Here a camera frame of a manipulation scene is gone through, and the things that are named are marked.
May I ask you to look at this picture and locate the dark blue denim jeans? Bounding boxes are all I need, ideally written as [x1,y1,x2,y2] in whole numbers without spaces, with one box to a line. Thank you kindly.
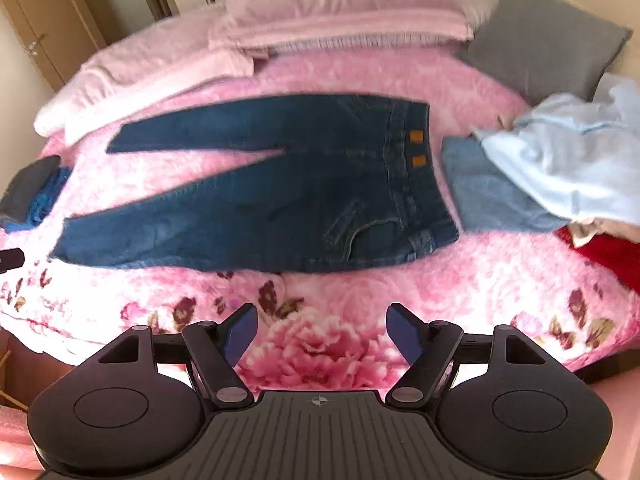
[52,94,459,273]

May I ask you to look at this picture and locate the wooden door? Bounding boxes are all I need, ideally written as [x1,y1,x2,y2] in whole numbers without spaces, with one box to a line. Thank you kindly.
[1,0,106,91]

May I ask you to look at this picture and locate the folded dark grey garment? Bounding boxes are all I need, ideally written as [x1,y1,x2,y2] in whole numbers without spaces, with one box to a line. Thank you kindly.
[1,155,61,223]

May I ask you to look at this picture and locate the red garment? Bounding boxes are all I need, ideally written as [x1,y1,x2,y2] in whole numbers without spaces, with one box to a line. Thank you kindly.
[554,228,640,292]

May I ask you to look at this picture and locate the grey pillow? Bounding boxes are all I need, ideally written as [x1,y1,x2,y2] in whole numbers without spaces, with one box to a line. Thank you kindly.
[458,0,632,106]

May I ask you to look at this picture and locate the pink floral fleece blanket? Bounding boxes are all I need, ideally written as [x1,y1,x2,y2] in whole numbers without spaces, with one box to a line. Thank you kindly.
[0,41,640,395]

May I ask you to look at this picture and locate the light blue shirt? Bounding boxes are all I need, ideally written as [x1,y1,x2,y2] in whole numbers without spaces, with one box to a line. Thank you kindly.
[473,73,639,224]

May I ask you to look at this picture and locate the folded bright blue garment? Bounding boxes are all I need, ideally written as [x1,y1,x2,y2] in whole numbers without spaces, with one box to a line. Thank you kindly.
[1,167,72,233]

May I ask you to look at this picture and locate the light blue folded jeans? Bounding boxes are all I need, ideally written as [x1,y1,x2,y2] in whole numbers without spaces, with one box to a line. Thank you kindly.
[440,136,568,233]

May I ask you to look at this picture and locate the folded light pink quilt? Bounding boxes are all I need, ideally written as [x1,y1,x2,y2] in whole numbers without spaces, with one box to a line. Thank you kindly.
[208,0,473,50]

